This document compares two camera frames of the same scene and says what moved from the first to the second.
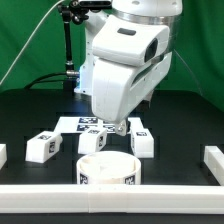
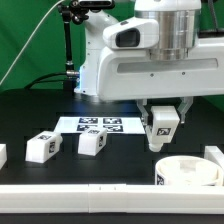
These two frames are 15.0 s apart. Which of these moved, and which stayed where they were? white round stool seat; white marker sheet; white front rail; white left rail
Moved: white round stool seat
Stayed: white marker sheet; white front rail; white left rail
